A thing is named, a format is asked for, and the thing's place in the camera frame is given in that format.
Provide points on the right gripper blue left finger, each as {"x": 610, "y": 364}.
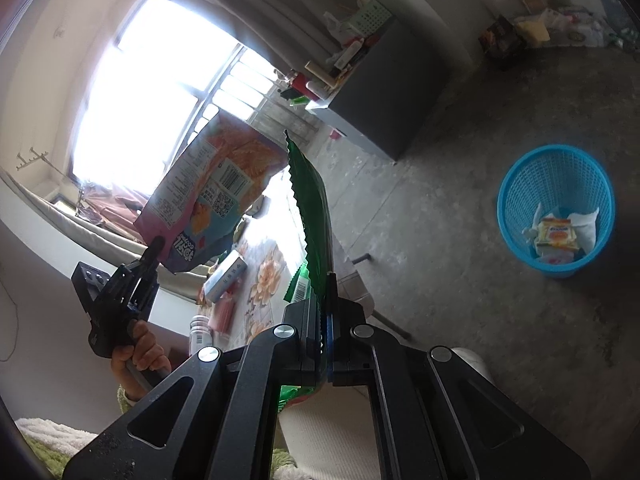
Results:
{"x": 300, "y": 327}

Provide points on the blue plastic waste basket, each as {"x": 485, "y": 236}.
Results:
{"x": 561, "y": 182}

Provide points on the green plastic basket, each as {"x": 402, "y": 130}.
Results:
{"x": 369, "y": 18}

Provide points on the left grey curtain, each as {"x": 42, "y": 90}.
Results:
{"x": 106, "y": 245}

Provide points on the person's left hand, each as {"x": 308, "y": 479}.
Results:
{"x": 145, "y": 354}

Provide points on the blue orange chip bag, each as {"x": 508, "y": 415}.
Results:
{"x": 202, "y": 198}

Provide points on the white strawberry milk bottle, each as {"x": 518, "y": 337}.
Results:
{"x": 200, "y": 334}

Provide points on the green red snack bag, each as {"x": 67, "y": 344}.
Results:
{"x": 313, "y": 288}

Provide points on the red thermos bottle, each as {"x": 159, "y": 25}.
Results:
{"x": 299, "y": 83}

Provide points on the grey storage cabinet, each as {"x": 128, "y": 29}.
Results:
{"x": 385, "y": 100}

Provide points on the white sneaker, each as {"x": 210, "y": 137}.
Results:
{"x": 470, "y": 365}

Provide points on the dark snack box on floor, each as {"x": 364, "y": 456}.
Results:
{"x": 501, "y": 39}

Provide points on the cardboard tube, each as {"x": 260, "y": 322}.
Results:
{"x": 319, "y": 72}

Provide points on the hanging pink clothes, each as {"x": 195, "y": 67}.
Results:
{"x": 117, "y": 206}

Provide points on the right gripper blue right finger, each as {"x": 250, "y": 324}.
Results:
{"x": 348, "y": 358}

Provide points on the blue white medicine box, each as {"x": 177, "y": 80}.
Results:
{"x": 224, "y": 277}

